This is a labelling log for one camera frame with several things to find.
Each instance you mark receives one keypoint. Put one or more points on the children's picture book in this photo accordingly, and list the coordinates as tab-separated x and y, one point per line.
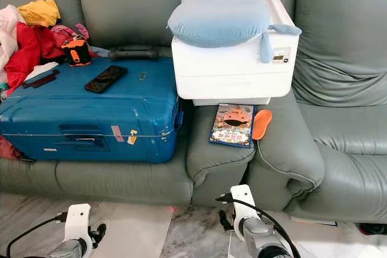
232	125

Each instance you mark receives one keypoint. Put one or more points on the orange oval pad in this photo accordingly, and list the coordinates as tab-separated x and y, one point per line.
261	124

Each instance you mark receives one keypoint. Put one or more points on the blue hard-shell suitcase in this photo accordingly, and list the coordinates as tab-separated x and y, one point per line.
91	113

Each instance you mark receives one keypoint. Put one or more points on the dark red cloth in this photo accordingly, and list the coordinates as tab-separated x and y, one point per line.
7	148

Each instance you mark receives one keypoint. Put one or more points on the white printer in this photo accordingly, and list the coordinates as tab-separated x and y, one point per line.
230	74

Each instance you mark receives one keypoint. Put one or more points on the black smartphone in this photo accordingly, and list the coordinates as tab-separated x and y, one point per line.
105	79

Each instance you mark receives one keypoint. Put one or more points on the black wallet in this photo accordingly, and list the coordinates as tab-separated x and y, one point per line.
41	79

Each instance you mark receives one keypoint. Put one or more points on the orange and black toy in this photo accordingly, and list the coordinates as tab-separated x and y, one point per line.
76	51

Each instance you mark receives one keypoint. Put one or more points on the red garment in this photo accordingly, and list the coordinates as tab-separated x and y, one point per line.
27	52

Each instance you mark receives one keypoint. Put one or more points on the pink patterned bag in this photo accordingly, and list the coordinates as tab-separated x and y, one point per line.
66	32

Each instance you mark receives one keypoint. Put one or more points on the light blue pillow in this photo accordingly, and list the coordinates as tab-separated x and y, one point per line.
217	13

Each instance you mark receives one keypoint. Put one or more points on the pale pink garment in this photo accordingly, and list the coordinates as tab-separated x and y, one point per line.
8	31

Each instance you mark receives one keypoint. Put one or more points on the yellow cloth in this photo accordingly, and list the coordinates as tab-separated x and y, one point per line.
39	12

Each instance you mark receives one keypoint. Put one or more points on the long grey-green leather sofa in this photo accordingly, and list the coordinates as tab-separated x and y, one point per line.
127	4

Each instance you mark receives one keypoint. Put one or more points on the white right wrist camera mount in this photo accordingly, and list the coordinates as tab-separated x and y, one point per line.
243	205

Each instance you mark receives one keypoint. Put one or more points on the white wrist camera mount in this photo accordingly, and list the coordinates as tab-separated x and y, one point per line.
77	222
243	205

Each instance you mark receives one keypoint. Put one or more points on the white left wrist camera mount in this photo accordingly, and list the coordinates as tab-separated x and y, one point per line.
77	222

